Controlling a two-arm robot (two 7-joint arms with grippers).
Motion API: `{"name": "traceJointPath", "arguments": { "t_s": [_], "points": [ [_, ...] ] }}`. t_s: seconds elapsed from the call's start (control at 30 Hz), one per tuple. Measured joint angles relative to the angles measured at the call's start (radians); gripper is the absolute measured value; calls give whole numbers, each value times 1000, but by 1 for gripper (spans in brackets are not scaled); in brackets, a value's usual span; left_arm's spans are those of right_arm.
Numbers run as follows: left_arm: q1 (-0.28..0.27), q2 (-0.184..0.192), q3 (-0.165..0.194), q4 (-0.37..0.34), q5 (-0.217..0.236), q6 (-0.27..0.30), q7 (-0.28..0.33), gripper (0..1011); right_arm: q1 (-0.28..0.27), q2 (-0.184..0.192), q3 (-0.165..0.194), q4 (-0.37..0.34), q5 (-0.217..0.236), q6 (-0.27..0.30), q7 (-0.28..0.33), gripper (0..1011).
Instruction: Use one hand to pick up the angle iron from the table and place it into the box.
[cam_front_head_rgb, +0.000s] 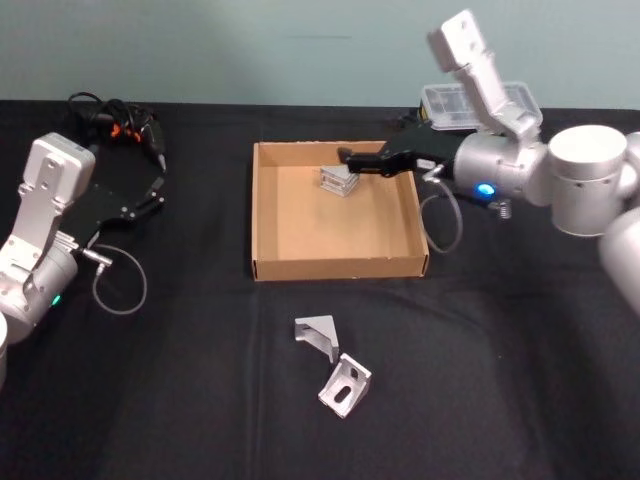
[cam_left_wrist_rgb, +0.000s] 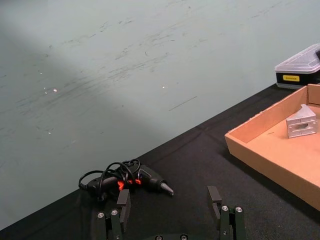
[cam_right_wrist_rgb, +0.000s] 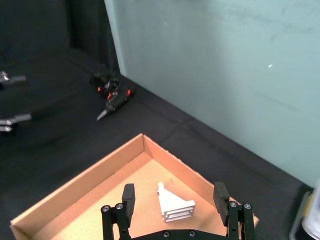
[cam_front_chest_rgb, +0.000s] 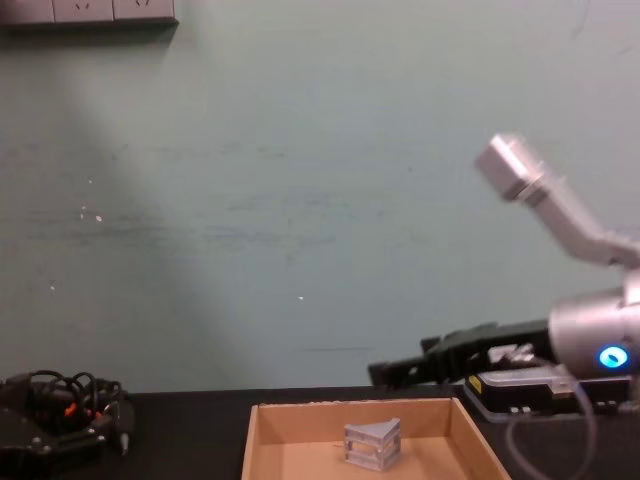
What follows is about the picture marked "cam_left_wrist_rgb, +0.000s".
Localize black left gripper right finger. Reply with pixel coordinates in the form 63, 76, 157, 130
206, 185, 247, 240

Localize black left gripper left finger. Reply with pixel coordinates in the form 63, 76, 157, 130
96, 188, 132, 240

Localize black table cloth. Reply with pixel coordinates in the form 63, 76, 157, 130
0, 83, 320, 240

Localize shallow brown cardboard tray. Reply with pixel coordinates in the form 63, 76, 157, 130
224, 83, 320, 211

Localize small white plastic piece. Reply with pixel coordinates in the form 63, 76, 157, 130
285, 103, 318, 139

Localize clear plastic case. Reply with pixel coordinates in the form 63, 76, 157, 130
274, 43, 320, 90

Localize black corded tool orange parts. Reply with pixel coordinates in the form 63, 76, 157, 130
78, 157, 175, 202

